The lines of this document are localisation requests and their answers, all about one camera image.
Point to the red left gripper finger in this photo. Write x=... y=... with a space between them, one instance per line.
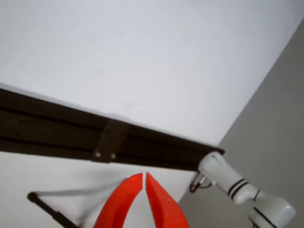
x=116 y=206

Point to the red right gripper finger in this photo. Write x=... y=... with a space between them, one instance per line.
x=164 y=209

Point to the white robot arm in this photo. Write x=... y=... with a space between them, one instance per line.
x=223 y=173

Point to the black rod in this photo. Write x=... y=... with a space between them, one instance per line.
x=50 y=210

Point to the black mounting plate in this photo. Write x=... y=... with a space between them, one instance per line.
x=110 y=140

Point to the black aluminium rail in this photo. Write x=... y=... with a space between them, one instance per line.
x=47 y=126

